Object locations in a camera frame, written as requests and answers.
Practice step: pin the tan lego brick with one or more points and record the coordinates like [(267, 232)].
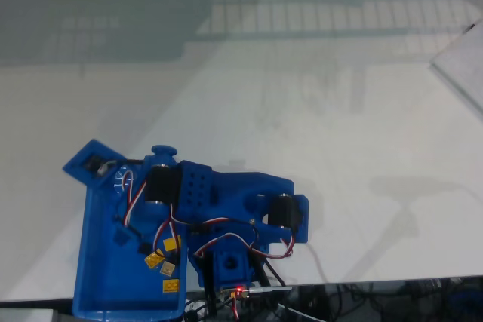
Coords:
[(167, 268)]

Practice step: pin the blue plastic bin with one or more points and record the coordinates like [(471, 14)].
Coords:
[(109, 273)]

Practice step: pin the controller board with red light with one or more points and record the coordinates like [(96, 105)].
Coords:
[(235, 292)]

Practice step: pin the white flat board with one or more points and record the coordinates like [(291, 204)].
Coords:
[(464, 62)]

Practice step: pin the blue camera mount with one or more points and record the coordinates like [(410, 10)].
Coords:
[(77, 165)]

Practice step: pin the yellow lego brick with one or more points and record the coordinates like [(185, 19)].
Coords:
[(154, 259), (170, 243), (171, 286)]

